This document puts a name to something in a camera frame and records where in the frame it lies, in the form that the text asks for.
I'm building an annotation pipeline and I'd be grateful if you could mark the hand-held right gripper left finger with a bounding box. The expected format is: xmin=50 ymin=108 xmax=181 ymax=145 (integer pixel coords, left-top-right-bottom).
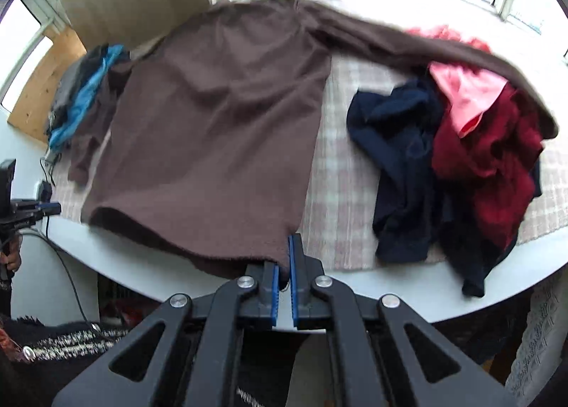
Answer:
xmin=53 ymin=260 xmax=280 ymax=407

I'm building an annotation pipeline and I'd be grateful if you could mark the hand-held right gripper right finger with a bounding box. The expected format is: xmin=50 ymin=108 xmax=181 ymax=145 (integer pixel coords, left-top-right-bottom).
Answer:
xmin=288 ymin=234 xmax=519 ymax=407

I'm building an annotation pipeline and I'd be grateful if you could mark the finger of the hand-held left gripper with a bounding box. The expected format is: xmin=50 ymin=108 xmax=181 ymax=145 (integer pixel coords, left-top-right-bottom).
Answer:
xmin=31 ymin=202 xmax=62 ymax=218

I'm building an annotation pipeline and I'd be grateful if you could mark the brown sweater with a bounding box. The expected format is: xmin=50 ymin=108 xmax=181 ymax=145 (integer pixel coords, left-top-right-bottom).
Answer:
xmin=69 ymin=0 xmax=559 ymax=279

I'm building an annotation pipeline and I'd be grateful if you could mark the person's left forearm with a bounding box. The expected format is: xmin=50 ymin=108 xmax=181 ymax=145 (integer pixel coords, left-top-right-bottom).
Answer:
xmin=0 ymin=275 xmax=13 ymax=316

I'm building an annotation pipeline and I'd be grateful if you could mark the person's left hand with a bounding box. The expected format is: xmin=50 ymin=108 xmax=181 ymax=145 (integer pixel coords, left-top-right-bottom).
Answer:
xmin=0 ymin=234 xmax=23 ymax=275

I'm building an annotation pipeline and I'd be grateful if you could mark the pine wooden board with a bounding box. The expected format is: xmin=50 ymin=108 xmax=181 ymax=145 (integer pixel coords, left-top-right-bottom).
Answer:
xmin=6 ymin=25 xmax=88 ymax=144

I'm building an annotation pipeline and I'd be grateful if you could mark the folded grey garment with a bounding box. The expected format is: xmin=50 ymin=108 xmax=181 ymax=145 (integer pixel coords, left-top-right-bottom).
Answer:
xmin=51 ymin=45 xmax=110 ymax=128

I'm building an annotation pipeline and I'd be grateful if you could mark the pink plaid table cloth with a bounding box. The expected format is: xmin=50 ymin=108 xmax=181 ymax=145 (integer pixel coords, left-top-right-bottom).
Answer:
xmin=49 ymin=49 xmax=568 ymax=275

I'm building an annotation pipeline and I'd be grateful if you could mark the folded blue garment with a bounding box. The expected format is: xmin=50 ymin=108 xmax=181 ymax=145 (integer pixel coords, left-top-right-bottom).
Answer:
xmin=48 ymin=45 xmax=129 ymax=152

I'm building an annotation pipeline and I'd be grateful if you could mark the person's dark knit clothing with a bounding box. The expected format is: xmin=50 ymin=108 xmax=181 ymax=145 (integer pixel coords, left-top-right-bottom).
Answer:
xmin=0 ymin=314 xmax=134 ymax=407

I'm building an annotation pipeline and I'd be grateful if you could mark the navy garment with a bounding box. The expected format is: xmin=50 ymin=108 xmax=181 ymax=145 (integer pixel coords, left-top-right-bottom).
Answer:
xmin=347 ymin=76 xmax=453 ymax=264

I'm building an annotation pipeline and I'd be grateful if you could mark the black garment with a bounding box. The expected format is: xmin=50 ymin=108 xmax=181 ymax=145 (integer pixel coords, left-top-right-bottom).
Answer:
xmin=437 ymin=158 xmax=543 ymax=298

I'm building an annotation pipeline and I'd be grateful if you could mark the dark red garment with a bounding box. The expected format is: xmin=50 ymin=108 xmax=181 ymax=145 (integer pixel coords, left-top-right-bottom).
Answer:
xmin=431 ymin=83 xmax=545 ymax=252

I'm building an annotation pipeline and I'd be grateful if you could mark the white lace cloth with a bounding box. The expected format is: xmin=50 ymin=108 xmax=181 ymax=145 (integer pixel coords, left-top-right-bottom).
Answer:
xmin=506 ymin=274 xmax=568 ymax=395

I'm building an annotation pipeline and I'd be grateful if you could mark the pink garment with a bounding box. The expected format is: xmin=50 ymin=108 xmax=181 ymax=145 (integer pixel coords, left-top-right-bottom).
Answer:
xmin=406 ymin=25 xmax=509 ymax=140

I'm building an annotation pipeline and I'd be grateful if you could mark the black charger with cable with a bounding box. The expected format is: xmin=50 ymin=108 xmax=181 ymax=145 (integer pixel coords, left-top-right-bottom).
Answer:
xmin=38 ymin=154 xmax=60 ymax=208

